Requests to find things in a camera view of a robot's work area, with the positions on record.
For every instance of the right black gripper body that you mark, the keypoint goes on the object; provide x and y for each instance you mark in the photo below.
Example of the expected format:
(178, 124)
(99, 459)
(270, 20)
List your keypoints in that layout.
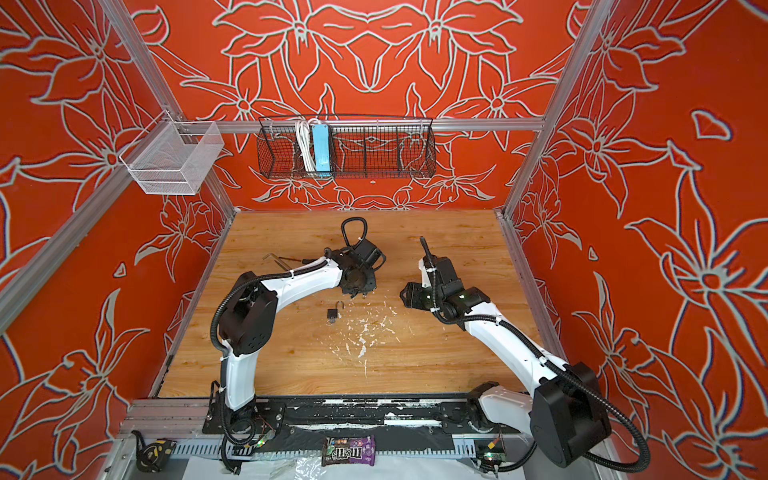
(419, 297)

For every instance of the small electronics board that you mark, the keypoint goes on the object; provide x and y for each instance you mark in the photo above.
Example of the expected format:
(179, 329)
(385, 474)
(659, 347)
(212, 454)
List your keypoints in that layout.
(490, 457)

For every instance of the black wire wall basket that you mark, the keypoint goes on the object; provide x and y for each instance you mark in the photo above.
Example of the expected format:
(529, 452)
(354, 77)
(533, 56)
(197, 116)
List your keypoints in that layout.
(362, 147)

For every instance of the m&m candy bag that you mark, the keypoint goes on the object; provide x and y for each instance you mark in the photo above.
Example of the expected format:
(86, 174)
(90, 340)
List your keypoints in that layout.
(349, 451)

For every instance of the yellow black tape measure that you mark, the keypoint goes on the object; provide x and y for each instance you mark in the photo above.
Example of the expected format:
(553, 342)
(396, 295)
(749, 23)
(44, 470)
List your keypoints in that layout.
(152, 458)

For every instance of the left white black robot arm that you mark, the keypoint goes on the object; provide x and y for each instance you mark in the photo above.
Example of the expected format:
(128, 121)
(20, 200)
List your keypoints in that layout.
(244, 321)

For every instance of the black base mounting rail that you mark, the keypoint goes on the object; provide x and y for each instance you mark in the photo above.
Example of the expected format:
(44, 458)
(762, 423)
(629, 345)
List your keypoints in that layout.
(445, 412)

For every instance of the dark padlock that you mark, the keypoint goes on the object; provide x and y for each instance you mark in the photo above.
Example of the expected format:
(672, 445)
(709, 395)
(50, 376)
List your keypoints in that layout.
(334, 313)

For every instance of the light blue box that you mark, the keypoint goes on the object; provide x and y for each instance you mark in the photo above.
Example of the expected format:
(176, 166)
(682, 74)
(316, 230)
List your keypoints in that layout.
(321, 142)

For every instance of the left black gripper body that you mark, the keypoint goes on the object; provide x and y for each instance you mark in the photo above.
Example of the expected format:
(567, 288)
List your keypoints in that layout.
(366, 282)

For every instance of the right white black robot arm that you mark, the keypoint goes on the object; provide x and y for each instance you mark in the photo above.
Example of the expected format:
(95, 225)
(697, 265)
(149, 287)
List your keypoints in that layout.
(566, 414)

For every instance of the white mesh wall basket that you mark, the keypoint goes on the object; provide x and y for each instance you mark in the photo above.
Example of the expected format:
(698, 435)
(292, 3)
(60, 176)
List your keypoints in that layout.
(168, 160)

